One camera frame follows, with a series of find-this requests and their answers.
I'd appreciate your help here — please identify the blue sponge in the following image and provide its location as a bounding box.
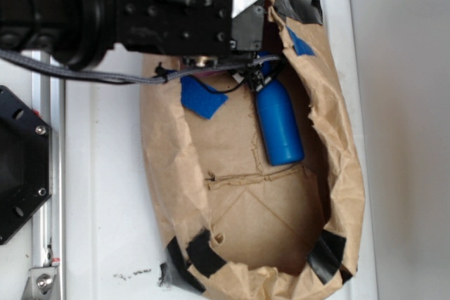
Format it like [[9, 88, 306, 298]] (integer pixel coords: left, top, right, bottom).
[[181, 77, 228, 119]]

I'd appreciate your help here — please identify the metal corner bracket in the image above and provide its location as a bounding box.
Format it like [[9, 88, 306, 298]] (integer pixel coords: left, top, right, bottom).
[[21, 266, 60, 300]]

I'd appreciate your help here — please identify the aluminium rail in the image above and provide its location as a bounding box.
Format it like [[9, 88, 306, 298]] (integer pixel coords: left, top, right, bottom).
[[22, 71, 66, 299]]

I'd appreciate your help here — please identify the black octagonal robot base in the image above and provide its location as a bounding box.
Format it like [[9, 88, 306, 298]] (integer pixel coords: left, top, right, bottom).
[[1, 86, 51, 245]]

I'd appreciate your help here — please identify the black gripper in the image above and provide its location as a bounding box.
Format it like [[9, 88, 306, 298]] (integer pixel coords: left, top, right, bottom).
[[117, 0, 264, 67]]

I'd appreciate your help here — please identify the blue plastic bottle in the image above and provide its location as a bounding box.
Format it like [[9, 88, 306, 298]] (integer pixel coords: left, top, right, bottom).
[[255, 59, 304, 166]]

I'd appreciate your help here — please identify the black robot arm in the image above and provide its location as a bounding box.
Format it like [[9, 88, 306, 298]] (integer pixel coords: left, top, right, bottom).
[[1, 0, 264, 70]]

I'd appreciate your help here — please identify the brown paper bag tray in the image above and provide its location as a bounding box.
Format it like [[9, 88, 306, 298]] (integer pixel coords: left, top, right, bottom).
[[140, 0, 365, 299]]

